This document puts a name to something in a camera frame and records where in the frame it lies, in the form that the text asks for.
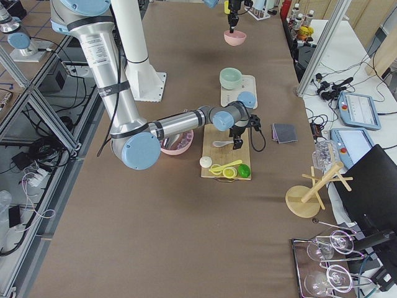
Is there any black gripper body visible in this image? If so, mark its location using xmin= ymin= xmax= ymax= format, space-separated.
xmin=229 ymin=114 xmax=261 ymax=139
xmin=224 ymin=0 xmax=253 ymax=25

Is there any small pink bowl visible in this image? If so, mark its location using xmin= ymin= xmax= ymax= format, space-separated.
xmin=224 ymin=30 xmax=247 ymax=47

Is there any white ceramic spoon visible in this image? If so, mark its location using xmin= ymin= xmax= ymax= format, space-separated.
xmin=212 ymin=140 xmax=234 ymax=148

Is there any top green bowl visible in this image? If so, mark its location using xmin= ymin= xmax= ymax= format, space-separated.
xmin=220 ymin=68 xmax=242 ymax=87

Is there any large pink bowl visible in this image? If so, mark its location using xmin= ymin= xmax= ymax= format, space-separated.
xmin=160 ymin=130 xmax=194 ymax=156

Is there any yellow plastic knife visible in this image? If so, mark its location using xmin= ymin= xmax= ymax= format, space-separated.
xmin=221 ymin=160 xmax=243 ymax=169

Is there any bamboo cutting board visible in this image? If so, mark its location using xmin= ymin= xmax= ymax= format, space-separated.
xmin=202 ymin=124 xmax=252 ymax=169

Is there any green lime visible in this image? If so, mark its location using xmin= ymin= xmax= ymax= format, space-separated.
xmin=238 ymin=164 xmax=251 ymax=178

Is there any white rabbit tray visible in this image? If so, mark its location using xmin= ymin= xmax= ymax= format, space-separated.
xmin=220 ymin=74 xmax=257 ymax=107

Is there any grey folded cloth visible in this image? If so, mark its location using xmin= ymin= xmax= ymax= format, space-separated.
xmin=271 ymin=124 xmax=298 ymax=143

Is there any metal scoop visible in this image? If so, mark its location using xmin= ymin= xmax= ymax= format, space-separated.
xmin=161 ymin=133 xmax=182 ymax=150

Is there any wooden cup stand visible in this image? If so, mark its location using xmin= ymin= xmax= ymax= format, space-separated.
xmin=285 ymin=161 xmax=353 ymax=219

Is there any blue teach pendant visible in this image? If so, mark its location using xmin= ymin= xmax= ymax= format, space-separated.
xmin=337 ymin=91 xmax=381 ymax=130
xmin=331 ymin=128 xmax=375 ymax=169

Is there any wine glass rack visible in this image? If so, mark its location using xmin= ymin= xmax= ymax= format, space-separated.
xmin=291 ymin=227 xmax=379 ymax=297

